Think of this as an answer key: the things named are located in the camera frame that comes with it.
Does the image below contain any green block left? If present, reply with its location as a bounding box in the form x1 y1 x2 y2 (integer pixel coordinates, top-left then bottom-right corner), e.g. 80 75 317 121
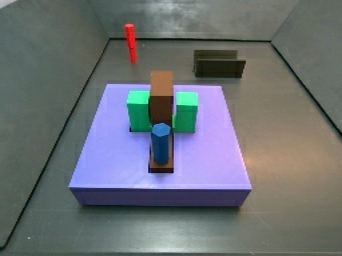
127 91 151 132

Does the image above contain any green block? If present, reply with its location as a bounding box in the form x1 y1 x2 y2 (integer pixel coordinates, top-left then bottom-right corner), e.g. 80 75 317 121
127 91 151 132
174 92 199 133

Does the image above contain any purple base board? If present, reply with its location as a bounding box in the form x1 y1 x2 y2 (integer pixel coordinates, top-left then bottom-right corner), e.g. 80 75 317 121
70 84 251 206

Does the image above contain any black metal bracket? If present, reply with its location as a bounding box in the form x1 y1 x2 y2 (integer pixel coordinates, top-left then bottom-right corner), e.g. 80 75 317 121
194 50 246 78

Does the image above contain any blue hexagonal peg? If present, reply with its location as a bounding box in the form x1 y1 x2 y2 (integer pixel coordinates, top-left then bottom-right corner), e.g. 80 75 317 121
151 123 171 165

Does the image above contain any red cylindrical peg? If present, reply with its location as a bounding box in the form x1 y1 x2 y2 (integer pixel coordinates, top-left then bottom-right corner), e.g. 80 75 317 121
124 24 138 63

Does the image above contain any brown rectangular block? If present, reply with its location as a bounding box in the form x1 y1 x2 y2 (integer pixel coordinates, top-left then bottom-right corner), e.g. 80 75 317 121
148 71 174 173

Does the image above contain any green block right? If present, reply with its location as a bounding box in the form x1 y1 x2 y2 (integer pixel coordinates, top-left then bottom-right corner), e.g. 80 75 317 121
174 92 199 133

